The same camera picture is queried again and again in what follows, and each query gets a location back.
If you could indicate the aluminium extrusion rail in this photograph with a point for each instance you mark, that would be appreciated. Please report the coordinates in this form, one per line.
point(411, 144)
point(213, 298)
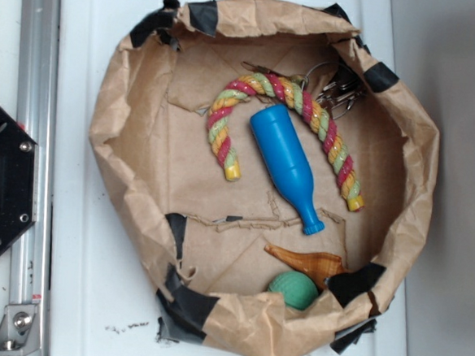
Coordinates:
point(36, 111)

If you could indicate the green dimpled ball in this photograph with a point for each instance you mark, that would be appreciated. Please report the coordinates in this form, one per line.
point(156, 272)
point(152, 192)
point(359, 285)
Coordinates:
point(298, 289)

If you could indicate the orange conch seashell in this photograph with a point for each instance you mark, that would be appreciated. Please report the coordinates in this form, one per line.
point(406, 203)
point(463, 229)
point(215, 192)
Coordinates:
point(317, 266)

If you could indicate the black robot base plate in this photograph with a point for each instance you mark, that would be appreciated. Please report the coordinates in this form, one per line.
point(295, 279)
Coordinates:
point(17, 174)

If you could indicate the blue plastic bottle toy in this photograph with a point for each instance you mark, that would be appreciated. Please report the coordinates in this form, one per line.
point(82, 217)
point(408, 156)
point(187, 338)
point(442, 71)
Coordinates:
point(287, 163)

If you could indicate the brown paper bag bin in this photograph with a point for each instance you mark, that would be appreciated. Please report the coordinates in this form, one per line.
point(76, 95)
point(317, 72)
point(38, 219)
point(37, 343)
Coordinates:
point(201, 237)

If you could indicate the metal corner bracket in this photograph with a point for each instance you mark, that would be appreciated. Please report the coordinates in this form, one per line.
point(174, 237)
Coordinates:
point(19, 335)

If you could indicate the white tray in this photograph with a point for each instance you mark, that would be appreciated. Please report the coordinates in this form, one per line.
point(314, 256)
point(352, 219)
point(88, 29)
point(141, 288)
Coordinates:
point(102, 302)

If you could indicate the multicolored twisted rope toy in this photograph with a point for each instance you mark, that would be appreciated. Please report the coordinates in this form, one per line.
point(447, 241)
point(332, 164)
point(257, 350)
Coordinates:
point(294, 97)

